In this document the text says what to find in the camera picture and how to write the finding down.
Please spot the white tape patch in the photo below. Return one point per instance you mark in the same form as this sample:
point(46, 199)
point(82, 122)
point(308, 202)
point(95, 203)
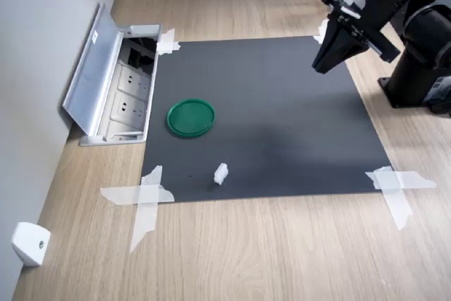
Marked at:
point(321, 31)
point(394, 183)
point(148, 195)
point(165, 43)

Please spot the grey partition panel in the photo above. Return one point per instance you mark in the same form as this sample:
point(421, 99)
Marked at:
point(35, 68)

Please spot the dark grey mat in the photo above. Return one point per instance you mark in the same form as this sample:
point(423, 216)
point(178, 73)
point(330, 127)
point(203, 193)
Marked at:
point(267, 114)

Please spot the small white plastic terminal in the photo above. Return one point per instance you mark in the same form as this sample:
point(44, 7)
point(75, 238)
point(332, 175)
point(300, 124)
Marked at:
point(221, 174)

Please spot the round green lid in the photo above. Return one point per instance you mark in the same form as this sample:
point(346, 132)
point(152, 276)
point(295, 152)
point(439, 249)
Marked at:
point(191, 118)

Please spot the small white bracket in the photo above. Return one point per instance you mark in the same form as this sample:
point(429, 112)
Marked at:
point(28, 244)

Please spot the white wall socket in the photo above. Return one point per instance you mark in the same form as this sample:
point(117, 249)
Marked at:
point(128, 107)
point(135, 79)

